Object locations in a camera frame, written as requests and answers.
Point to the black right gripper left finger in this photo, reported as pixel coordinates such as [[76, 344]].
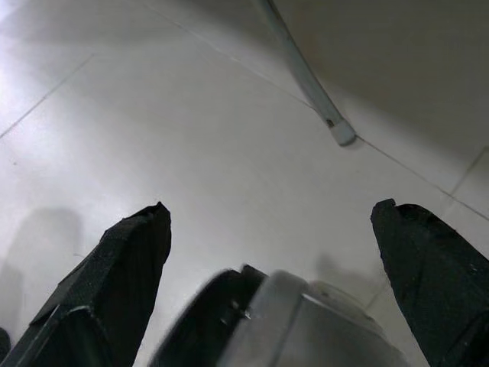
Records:
[[126, 267]]

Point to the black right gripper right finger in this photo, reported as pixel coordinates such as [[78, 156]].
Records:
[[431, 275]]

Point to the silver robot right leg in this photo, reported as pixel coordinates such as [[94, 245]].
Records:
[[305, 332]]

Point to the grey metal folding table leg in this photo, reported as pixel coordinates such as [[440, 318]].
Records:
[[305, 72]]

